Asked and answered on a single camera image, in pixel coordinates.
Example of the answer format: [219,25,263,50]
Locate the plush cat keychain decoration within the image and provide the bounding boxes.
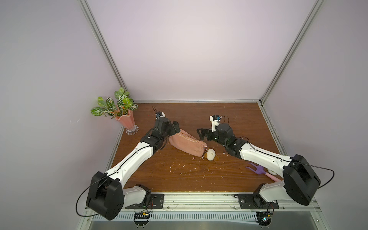
[203,149,219,162]

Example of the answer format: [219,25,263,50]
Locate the left circuit board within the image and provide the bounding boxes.
[133,212,150,227]

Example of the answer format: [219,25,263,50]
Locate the circuit board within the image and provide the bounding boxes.
[256,212,272,227]
[133,212,150,227]

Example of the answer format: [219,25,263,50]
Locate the pink corduroy pencil bag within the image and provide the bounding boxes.
[169,129,207,157]

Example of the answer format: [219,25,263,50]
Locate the pink vase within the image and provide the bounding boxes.
[115,110,139,135]

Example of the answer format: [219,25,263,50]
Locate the green artificial plant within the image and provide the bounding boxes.
[91,87,139,118]

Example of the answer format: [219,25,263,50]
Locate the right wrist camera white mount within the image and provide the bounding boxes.
[209,115,223,132]

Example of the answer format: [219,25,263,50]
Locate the right circuit board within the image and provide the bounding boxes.
[256,212,272,227]

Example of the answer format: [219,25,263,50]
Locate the aluminium front rail frame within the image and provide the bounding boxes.
[77,192,331,230]

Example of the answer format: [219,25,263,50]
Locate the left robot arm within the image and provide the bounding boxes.
[86,112,180,220]

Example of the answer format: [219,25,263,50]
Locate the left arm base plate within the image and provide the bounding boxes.
[126,193,164,210]

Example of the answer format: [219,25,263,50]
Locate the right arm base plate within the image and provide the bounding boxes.
[234,194,279,210]

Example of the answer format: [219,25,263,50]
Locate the purple pink toy fork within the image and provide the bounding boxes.
[246,163,281,182]

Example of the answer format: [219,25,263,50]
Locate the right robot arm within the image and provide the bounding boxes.
[196,124,321,206]

